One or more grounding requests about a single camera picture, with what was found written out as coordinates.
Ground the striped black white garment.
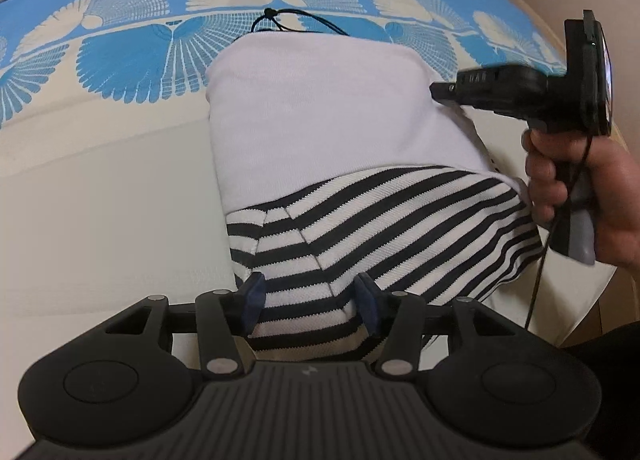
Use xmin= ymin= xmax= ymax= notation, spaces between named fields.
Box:
xmin=206 ymin=32 xmax=542 ymax=362

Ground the right hand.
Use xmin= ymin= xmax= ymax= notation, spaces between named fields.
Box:
xmin=520 ymin=129 xmax=640 ymax=270

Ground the blue white patterned bedspread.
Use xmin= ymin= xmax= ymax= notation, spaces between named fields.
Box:
xmin=1 ymin=0 xmax=601 ymax=459

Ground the black cable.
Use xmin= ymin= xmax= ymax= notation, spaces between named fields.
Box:
xmin=522 ymin=135 xmax=597 ymax=331

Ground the black drawstring cord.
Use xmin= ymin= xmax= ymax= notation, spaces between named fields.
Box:
xmin=248 ymin=6 xmax=352 ymax=38

